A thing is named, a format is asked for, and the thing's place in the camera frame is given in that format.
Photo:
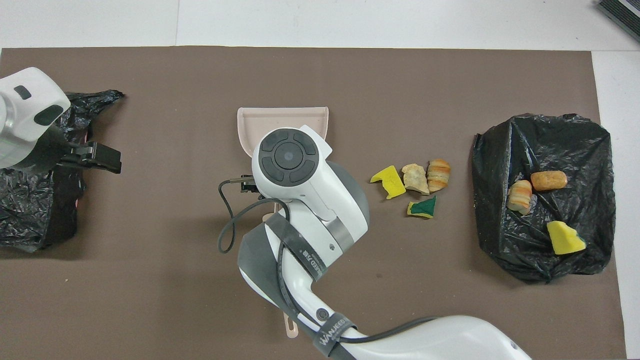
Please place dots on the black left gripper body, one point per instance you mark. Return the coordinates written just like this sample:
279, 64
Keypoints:
68, 153

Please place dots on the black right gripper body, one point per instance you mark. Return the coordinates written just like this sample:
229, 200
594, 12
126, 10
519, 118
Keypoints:
250, 185

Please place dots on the beige plastic dustpan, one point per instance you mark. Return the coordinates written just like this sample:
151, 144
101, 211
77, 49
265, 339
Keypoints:
260, 125

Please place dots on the notched yellow sponge piece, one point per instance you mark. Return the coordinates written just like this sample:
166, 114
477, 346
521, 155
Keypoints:
390, 180

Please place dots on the beige hand brush black bristles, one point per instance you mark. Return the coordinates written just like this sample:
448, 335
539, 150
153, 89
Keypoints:
291, 330

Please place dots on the pale toy dumpling piece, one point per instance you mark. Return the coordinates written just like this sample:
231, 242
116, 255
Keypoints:
415, 179

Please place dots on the green and yellow sponge piece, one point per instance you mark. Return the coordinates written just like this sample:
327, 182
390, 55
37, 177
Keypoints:
424, 207

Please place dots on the striped toy croissant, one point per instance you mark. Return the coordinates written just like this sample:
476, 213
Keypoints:
438, 175

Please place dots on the brown toy bread roll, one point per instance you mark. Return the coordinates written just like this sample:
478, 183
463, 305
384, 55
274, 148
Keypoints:
549, 181

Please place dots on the plain yellow sponge piece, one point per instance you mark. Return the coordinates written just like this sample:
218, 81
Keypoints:
565, 240

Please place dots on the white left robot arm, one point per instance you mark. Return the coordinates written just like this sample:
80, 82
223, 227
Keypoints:
25, 110

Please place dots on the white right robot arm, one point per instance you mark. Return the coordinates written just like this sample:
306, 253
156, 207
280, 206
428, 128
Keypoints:
310, 200

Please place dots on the black bag lined open bin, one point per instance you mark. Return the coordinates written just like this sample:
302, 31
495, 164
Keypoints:
30, 210

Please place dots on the black bag covered bin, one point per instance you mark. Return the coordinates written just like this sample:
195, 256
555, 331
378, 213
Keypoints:
520, 150

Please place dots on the brown paper table mat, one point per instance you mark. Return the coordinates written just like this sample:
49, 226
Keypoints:
150, 300

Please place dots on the dark grey ribbed device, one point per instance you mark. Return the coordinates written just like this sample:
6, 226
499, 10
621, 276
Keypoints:
622, 12

